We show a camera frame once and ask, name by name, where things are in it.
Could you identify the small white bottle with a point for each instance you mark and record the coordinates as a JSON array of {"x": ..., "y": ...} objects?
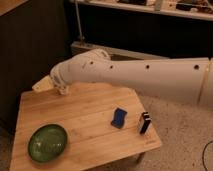
[{"x": 63, "y": 90}]

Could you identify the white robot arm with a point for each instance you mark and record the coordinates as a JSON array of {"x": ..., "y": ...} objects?
[{"x": 184, "y": 80}]

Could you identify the metal pole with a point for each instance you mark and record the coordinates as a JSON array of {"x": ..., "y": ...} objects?
[{"x": 81, "y": 37}]

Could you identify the beige arm end piece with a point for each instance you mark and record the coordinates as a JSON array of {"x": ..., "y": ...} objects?
[{"x": 44, "y": 84}]

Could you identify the blue folded object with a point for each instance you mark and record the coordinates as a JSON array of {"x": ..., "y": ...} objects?
[{"x": 119, "y": 118}]

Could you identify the cluttered upper shelf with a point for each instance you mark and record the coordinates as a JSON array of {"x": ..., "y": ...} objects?
[{"x": 194, "y": 9}]

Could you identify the grey metal case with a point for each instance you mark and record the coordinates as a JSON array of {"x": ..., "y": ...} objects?
[{"x": 78, "y": 47}]

